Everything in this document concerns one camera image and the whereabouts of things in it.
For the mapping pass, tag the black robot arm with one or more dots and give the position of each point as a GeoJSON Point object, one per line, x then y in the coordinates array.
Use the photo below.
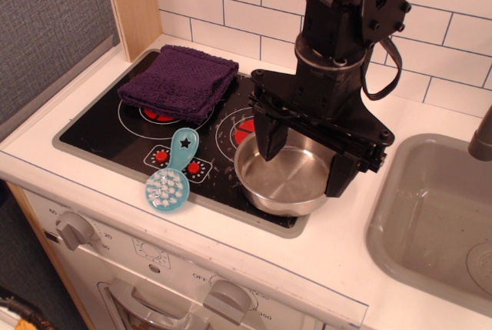
{"type": "Point", "coordinates": [343, 31]}

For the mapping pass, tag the stainless steel pot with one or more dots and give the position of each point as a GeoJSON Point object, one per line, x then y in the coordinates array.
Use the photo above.
{"type": "Point", "coordinates": [293, 183]}

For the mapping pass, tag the grey timer knob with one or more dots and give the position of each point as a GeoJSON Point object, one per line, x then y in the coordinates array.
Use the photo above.
{"type": "Point", "coordinates": [74, 230]}

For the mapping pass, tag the purple folded napkin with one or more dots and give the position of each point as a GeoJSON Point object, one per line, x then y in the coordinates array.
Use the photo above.
{"type": "Point", "coordinates": [181, 83]}

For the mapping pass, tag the grey oven door handle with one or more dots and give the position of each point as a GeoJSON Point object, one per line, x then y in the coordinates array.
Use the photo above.
{"type": "Point", "coordinates": [131, 307]}

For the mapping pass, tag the wooden side post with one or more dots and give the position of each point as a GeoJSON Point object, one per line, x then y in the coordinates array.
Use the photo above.
{"type": "Point", "coordinates": [139, 25]}

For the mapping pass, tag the yellow orange object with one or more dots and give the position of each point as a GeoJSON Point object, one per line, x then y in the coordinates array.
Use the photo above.
{"type": "Point", "coordinates": [18, 315]}

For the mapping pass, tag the grey toy sink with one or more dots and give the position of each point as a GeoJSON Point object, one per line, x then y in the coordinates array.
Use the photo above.
{"type": "Point", "coordinates": [431, 225]}

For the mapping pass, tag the teal plastic brush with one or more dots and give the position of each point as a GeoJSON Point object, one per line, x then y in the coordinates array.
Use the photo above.
{"type": "Point", "coordinates": [168, 189]}

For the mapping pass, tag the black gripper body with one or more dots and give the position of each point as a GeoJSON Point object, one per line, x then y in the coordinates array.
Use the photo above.
{"type": "Point", "coordinates": [325, 104]}

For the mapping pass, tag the black toy stovetop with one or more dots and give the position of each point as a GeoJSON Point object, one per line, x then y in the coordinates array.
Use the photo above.
{"type": "Point", "coordinates": [136, 142]}

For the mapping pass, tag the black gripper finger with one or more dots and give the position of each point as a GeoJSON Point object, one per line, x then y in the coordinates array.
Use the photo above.
{"type": "Point", "coordinates": [343, 170]}
{"type": "Point", "coordinates": [271, 131]}

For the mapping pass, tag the grey oven knob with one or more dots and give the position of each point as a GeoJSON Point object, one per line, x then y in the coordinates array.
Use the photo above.
{"type": "Point", "coordinates": [228, 300]}

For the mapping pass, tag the grey faucet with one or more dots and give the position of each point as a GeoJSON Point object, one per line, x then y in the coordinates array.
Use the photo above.
{"type": "Point", "coordinates": [480, 146]}

